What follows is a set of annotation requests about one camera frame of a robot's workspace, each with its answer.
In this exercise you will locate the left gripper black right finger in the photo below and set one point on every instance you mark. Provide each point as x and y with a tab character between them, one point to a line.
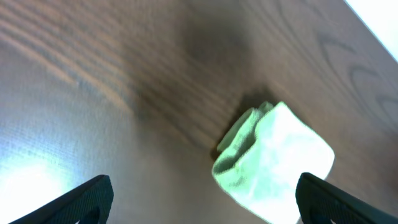
322	203

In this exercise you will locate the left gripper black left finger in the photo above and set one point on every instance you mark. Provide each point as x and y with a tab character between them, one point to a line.
89	203

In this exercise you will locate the light green cloth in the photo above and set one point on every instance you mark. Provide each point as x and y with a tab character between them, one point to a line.
262	157

